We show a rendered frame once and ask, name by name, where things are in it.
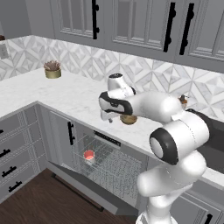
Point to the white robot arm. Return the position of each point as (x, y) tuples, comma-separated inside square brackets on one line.
[(163, 106)]

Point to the tan bowl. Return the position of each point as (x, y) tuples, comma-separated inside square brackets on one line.
[(129, 120)]

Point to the grey upper cupboard door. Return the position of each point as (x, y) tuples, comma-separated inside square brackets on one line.
[(137, 23), (74, 17), (207, 32)]

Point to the white wall socket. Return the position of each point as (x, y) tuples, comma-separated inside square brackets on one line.
[(3, 52)]

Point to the grey dishwasher door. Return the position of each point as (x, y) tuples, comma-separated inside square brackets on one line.
[(87, 186)]

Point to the dark tap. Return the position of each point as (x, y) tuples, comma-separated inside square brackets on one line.
[(183, 99)]

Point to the potted plant in gold pot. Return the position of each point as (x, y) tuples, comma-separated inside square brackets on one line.
[(52, 71)]

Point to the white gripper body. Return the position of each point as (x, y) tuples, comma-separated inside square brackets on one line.
[(106, 115)]

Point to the grey drawer front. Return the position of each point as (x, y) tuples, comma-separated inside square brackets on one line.
[(24, 162), (17, 121), (22, 143), (27, 180)]

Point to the dark sink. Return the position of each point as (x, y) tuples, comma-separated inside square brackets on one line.
[(214, 145)]

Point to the red and white cup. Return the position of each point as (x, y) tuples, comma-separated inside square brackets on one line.
[(89, 157)]

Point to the black dishwasher control strip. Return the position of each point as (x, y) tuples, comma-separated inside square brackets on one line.
[(107, 138)]

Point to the narrow grey lower cupboard door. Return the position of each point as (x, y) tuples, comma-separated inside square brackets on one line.
[(59, 140)]

